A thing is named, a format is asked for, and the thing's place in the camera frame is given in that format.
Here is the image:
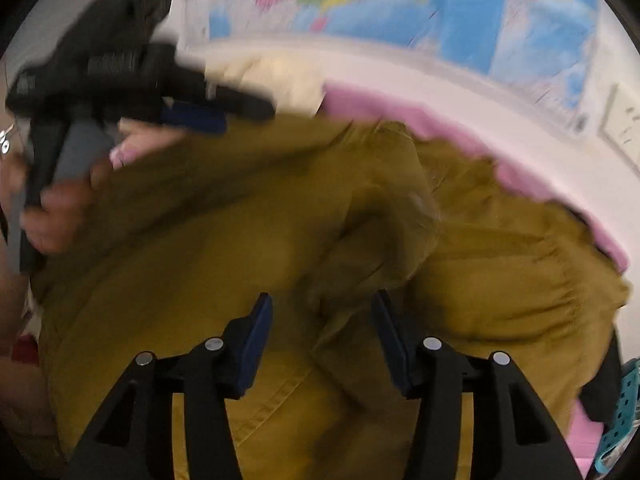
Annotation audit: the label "pink daisy print bedsheet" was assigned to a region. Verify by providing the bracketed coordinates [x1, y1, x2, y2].
[107, 82, 631, 468]

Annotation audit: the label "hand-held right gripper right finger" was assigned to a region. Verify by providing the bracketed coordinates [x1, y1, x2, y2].
[371, 289, 583, 480]

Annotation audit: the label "teal perforated plastic basket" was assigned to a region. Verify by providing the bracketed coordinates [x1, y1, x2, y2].
[592, 357, 640, 476]

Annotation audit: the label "mustard yellow pants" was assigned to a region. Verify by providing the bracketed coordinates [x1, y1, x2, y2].
[30, 120, 633, 480]

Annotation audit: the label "colourful wall map poster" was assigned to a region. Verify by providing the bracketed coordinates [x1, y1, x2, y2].
[180, 0, 601, 126]

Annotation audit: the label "black jacket with gold buttons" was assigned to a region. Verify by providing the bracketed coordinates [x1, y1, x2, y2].
[577, 327, 625, 426]

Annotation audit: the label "cream garment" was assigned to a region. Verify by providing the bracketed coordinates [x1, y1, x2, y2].
[205, 55, 326, 116]

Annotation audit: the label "person's left hand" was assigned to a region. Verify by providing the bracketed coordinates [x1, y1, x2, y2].
[17, 127, 186, 256]

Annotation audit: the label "white wall socket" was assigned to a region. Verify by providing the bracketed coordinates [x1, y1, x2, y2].
[600, 84, 640, 161]

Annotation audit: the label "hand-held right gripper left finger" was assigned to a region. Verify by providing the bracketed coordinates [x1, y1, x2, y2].
[62, 292, 275, 480]

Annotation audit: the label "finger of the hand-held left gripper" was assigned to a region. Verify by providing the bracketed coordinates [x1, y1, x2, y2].
[205, 80, 277, 122]
[160, 100, 228, 135]

